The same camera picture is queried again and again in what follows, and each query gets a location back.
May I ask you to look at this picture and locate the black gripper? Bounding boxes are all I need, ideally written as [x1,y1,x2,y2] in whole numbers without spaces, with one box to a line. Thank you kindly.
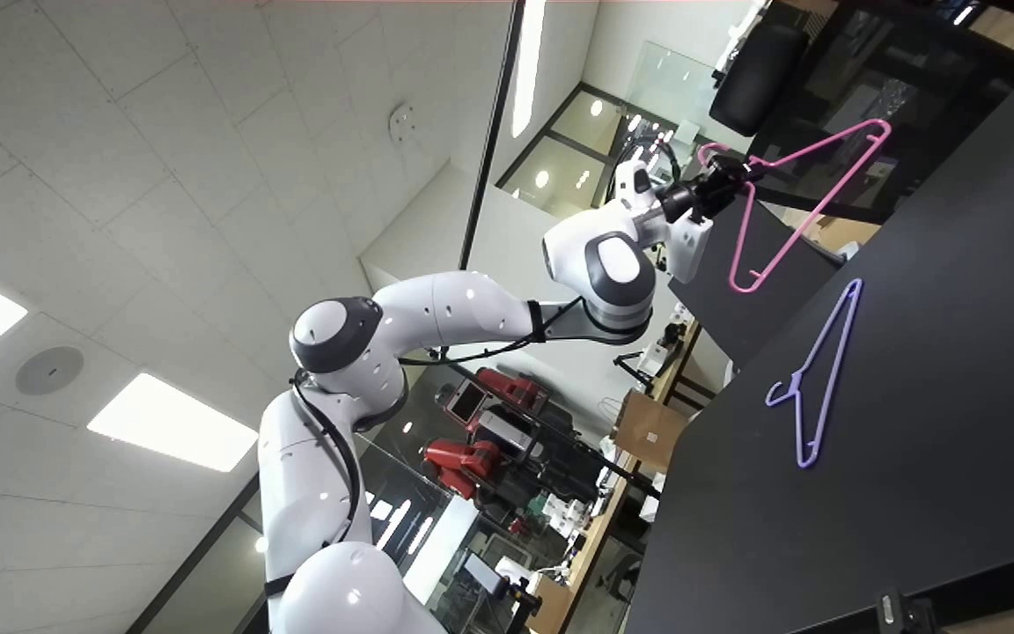
[658,155,746,222]

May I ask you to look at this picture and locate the pink clothes hanger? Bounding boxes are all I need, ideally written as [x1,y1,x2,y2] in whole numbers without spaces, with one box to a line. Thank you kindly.
[692,115,893,297]

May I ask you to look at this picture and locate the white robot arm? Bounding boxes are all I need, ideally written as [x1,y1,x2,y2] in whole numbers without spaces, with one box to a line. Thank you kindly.
[258,150,746,634]

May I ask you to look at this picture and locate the purple clothes hanger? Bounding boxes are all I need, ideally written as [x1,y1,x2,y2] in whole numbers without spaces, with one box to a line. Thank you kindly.
[765,279,864,473]

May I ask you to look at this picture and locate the black upright panel board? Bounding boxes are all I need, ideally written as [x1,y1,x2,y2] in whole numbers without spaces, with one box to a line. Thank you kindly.
[672,200,838,366]

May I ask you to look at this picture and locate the black office chair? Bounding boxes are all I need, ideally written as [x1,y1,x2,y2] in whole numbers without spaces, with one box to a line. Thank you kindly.
[710,25,809,136]

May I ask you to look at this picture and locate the cardboard box on desk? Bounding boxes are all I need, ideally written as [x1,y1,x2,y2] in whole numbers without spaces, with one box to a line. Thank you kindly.
[613,392,690,473]

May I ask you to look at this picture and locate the red robot in background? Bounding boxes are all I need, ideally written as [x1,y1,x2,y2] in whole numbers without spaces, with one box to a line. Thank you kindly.
[417,364,587,507]

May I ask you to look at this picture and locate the black rail stand pole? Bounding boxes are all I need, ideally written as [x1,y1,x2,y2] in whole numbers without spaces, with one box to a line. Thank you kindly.
[458,0,529,270]

